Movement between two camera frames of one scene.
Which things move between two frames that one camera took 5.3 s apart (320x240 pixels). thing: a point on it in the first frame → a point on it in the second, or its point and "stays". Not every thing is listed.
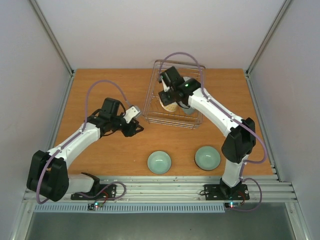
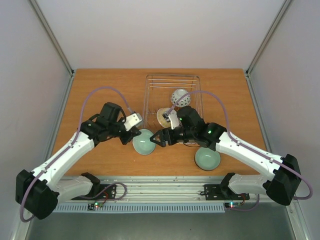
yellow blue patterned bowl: [171, 107] → [161, 120]
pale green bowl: [207, 158] stays
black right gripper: [165, 94] → [166, 137]
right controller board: [232, 204] stays
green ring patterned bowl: [159, 162] → [142, 144]
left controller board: [92, 206] stays
